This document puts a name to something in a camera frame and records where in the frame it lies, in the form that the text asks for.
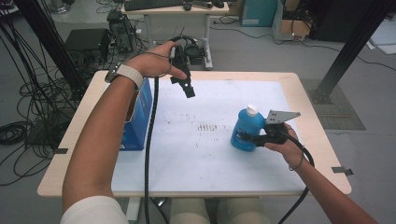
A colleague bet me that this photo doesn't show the person's left hand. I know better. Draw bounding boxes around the person's left hand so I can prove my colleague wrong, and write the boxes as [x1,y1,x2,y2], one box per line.
[125,41,188,80]

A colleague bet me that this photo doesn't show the tangle of black floor cables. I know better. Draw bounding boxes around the tangle of black floor cables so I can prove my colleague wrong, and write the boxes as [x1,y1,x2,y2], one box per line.
[0,18,85,188]

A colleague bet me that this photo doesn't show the wristwatch with beige band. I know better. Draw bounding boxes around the wristwatch with beige band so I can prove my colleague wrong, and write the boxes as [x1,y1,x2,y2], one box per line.
[105,63,145,91]

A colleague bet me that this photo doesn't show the white table leg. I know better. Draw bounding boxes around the white table leg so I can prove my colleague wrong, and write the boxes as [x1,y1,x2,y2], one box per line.
[125,197,143,224]

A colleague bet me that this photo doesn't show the grey floor mat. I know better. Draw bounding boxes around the grey floor mat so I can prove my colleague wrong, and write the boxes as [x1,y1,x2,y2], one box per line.
[300,78,367,132]

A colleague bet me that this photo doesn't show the person's left leg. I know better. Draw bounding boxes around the person's left leg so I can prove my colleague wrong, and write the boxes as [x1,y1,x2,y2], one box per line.
[170,197,208,224]

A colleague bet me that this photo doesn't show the white paper sheets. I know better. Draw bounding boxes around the white paper sheets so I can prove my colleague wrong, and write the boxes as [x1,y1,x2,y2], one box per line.
[367,18,396,56]

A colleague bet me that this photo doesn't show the white table mat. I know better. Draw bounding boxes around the white table mat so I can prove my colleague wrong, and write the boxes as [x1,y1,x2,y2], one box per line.
[111,78,308,193]

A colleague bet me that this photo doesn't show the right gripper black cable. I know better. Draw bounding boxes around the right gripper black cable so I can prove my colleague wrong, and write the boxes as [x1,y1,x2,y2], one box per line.
[277,132,316,224]

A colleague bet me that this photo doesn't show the person's leg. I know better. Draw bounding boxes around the person's leg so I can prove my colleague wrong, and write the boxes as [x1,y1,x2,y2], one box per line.
[170,197,208,224]
[214,197,271,224]

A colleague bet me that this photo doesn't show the person's right hand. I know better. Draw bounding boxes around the person's right hand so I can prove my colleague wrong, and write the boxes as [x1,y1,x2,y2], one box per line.
[264,123,304,169]

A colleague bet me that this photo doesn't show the open cardboard box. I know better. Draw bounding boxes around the open cardboard box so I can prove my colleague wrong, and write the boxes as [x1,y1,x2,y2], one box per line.
[271,0,313,42]

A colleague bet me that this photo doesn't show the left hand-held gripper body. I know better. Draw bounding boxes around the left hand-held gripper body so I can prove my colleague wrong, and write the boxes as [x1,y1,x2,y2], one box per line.
[170,44,205,85]

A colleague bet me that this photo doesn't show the black equipment case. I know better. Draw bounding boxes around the black equipment case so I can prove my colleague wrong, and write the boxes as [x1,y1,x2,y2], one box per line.
[64,28,112,53]

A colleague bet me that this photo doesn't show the black metal post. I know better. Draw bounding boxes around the black metal post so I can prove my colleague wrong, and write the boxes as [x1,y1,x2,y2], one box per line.
[311,0,396,105]
[13,0,89,91]

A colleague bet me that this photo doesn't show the blue bottle with white cap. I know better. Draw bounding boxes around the blue bottle with white cap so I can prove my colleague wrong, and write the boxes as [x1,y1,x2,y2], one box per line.
[230,105,268,153]

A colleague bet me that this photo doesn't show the black keyboard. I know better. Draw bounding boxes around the black keyboard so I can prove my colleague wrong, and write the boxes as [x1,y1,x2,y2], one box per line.
[123,0,185,12]

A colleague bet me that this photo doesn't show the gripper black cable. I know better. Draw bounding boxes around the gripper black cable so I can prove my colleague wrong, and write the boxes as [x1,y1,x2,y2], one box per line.
[143,35,199,224]
[277,132,316,224]

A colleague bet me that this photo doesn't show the white shirt sleeve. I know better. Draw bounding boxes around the white shirt sleeve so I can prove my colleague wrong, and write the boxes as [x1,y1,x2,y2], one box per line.
[60,195,131,224]

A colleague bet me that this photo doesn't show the white desk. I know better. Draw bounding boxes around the white desk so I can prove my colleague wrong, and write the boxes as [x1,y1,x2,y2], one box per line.
[120,1,231,71]

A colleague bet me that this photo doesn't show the dark cloth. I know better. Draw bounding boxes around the dark cloth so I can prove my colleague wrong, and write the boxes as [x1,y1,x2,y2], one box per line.
[309,0,375,43]

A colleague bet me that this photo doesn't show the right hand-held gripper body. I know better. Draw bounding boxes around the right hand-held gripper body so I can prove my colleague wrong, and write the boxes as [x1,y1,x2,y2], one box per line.
[255,109,302,147]

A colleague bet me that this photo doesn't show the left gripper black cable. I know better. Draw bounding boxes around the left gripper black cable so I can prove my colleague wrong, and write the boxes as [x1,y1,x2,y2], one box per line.
[143,35,199,224]

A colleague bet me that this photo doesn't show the person's right leg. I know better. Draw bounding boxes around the person's right leg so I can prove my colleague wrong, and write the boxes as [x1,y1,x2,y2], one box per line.
[214,197,271,224]

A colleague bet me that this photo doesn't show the teal box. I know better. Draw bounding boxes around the teal box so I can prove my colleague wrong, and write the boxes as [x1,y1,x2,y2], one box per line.
[239,0,278,28]

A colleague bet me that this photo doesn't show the blue cardboard box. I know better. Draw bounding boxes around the blue cardboard box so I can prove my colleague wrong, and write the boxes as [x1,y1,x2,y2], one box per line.
[120,77,153,152]

